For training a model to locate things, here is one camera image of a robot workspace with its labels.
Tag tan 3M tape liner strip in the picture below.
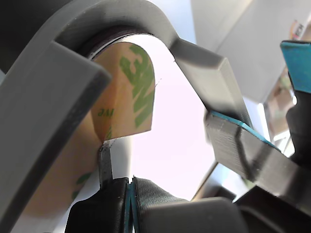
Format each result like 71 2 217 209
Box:
21 41 156 219

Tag blue white cardboard box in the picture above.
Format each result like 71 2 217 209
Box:
264 19 307 156

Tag white plate with window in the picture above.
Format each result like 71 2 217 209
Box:
54 33 219 233

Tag grey plastic fixture tray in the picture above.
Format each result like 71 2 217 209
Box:
0 0 255 233

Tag grey blue-padded gripper finger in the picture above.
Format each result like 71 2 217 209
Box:
205 110 311 195
279 39 311 160

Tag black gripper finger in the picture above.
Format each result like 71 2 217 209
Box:
129 176 190 233
65 145 131 233

